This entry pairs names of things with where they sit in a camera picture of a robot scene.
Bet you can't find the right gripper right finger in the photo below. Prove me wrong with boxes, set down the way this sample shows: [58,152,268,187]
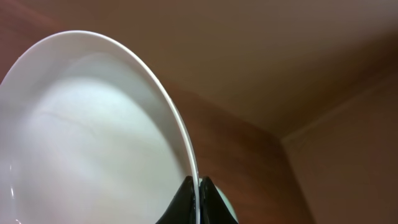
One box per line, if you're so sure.
[200,177,239,224]

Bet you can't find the white plate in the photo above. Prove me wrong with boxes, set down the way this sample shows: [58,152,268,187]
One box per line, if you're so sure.
[0,30,200,224]

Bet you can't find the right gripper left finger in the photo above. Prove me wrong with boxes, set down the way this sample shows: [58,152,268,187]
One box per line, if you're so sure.
[156,176,196,224]

